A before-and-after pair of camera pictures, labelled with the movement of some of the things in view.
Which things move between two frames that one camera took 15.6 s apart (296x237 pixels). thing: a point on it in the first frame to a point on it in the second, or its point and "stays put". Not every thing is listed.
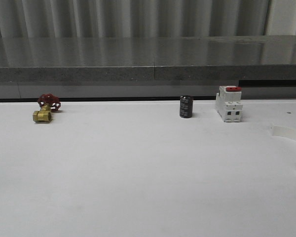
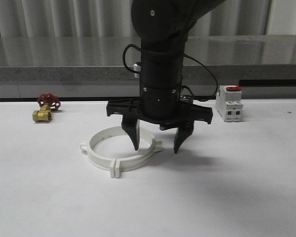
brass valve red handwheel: [49, 103] stays put
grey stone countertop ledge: [27, 59] stays put
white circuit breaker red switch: [228, 104] stays put
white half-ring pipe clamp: [291, 143] to [116, 166]
